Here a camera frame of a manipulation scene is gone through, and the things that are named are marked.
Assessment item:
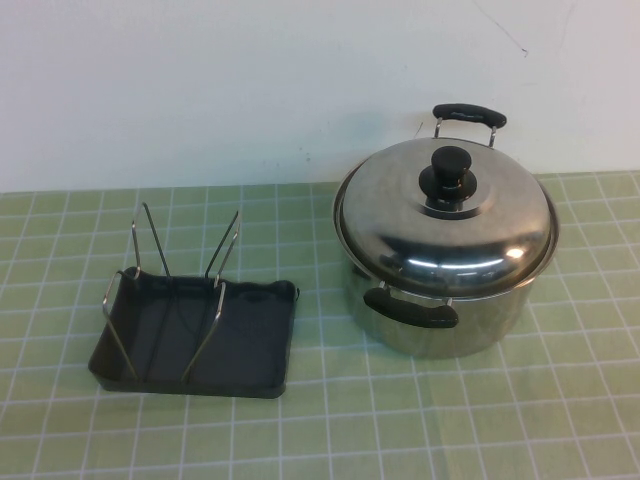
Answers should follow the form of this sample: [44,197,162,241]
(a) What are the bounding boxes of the black tray wire lid rack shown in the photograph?
[87,201,301,401]

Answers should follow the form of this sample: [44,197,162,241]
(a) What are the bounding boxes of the stainless steel pot black handles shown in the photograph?
[332,103,559,360]

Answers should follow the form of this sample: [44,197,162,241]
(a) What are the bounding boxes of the stainless steel lid black knob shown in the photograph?
[335,134,556,309]

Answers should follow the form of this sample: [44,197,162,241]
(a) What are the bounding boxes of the green checkered tablecloth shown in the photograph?
[0,172,640,480]

